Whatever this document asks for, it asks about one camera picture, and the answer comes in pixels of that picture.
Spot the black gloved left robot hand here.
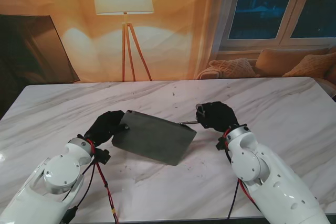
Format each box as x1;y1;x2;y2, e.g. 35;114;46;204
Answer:
83;110;130;148

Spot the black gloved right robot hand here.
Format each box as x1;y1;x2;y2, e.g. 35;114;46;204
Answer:
195;101;240;133

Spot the grey suede zip pouch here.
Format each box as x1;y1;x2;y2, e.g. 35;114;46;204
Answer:
111;105;205;166

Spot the printed living room backdrop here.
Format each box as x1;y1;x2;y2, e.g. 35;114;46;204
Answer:
0;0;336;84

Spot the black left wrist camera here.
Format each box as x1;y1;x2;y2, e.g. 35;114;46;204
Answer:
93;147;112;165

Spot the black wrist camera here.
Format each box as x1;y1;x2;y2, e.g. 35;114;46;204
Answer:
215;136;229;152
93;147;112;165

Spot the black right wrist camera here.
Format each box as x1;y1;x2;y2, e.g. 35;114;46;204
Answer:
215;136;229;152

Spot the red black left arm cable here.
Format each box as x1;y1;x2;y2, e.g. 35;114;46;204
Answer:
61;140;120;224

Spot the red black arm cable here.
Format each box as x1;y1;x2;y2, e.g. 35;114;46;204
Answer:
61;140;120;224
223;129;263;221

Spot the red black right arm cable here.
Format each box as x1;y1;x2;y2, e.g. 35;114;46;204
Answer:
223;129;263;221

